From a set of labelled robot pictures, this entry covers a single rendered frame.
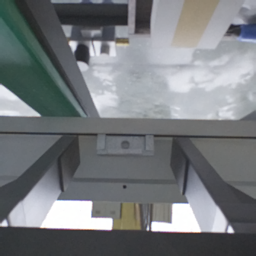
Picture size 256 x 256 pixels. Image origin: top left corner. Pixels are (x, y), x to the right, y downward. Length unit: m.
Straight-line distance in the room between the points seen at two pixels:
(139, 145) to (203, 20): 0.22
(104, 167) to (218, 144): 0.11
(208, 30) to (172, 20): 0.06
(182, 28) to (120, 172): 0.24
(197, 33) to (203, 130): 0.20
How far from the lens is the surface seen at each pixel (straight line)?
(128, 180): 0.18
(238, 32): 0.42
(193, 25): 0.33
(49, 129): 0.17
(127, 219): 6.52
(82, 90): 0.17
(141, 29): 0.42
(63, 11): 0.49
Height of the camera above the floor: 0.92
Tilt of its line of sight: 17 degrees down
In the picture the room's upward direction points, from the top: 179 degrees counter-clockwise
